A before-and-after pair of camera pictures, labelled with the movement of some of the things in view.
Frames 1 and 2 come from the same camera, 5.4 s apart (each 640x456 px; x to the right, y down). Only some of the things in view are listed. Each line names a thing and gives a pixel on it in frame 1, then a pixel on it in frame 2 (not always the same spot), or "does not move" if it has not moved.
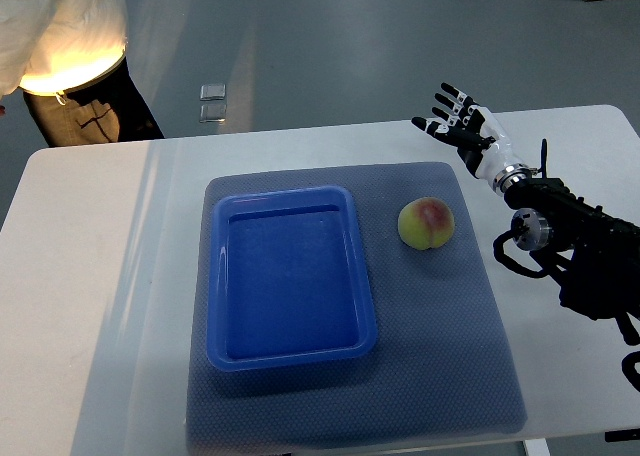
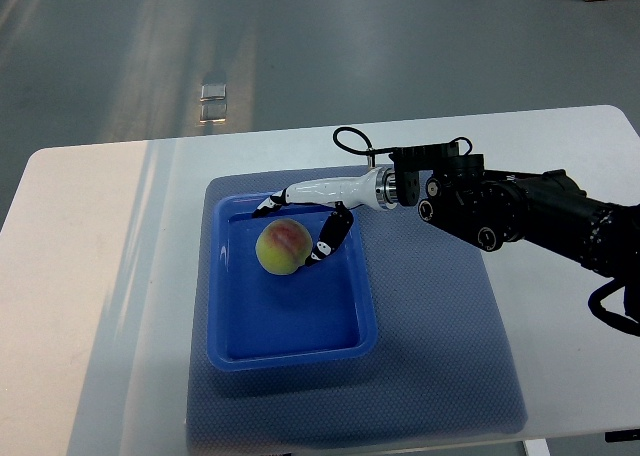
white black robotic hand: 474,131 to 378,188
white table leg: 536,447 does not move
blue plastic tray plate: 287,282 does not move
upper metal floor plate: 212,92 does not move
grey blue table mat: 444,361 does not move
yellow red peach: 426,222 to 282,246
